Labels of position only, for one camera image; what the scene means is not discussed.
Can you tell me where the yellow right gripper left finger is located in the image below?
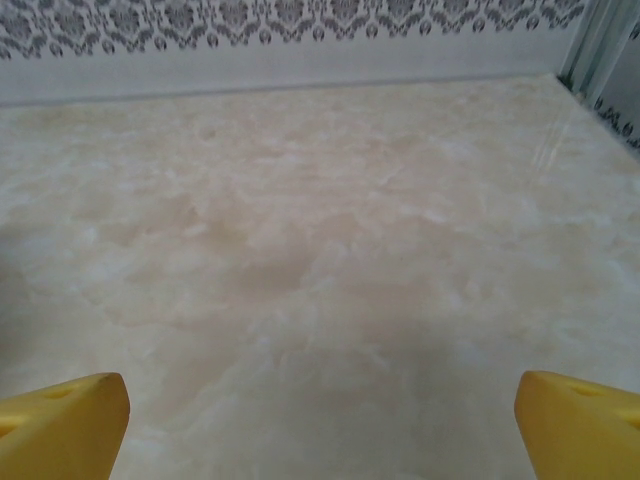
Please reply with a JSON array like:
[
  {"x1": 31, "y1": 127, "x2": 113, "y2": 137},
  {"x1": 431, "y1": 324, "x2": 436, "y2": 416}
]
[{"x1": 0, "y1": 371, "x2": 133, "y2": 480}]

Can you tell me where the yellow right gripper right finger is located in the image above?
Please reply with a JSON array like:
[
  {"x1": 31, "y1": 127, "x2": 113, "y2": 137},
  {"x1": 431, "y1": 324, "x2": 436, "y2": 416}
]
[{"x1": 514, "y1": 369, "x2": 640, "y2": 480}]

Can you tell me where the aluminium frame post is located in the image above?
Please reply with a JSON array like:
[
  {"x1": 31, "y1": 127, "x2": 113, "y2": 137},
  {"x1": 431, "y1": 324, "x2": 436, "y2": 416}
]
[{"x1": 555, "y1": 0, "x2": 640, "y2": 101}]

